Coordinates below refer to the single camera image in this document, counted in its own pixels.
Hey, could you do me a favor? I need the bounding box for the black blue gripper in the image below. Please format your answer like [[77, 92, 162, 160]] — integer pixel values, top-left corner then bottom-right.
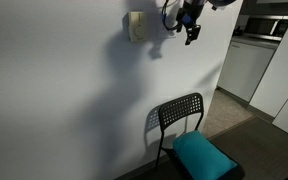
[[176, 3, 204, 46]]

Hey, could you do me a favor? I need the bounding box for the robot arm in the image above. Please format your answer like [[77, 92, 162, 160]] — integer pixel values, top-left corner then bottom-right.
[[176, 0, 236, 45]]

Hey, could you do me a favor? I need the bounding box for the white kitchen cabinet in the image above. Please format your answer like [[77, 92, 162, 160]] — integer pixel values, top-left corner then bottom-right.
[[218, 38, 278, 102]]

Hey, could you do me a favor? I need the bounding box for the black perforated chair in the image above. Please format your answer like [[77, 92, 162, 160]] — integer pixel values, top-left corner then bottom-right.
[[155, 92, 246, 180]]

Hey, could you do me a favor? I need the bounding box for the stainless steel microwave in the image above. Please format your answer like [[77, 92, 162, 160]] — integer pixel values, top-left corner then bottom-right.
[[244, 15, 288, 37]]

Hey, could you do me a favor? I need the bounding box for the turquoise cushion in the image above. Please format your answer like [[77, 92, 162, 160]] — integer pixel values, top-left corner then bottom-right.
[[173, 131, 237, 180]]

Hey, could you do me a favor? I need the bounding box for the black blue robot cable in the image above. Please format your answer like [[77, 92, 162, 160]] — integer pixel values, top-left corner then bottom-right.
[[161, 0, 179, 32]]

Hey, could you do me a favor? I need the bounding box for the beige wall switch panel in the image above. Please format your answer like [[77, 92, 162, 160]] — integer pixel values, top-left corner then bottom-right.
[[128, 11, 148, 42]]

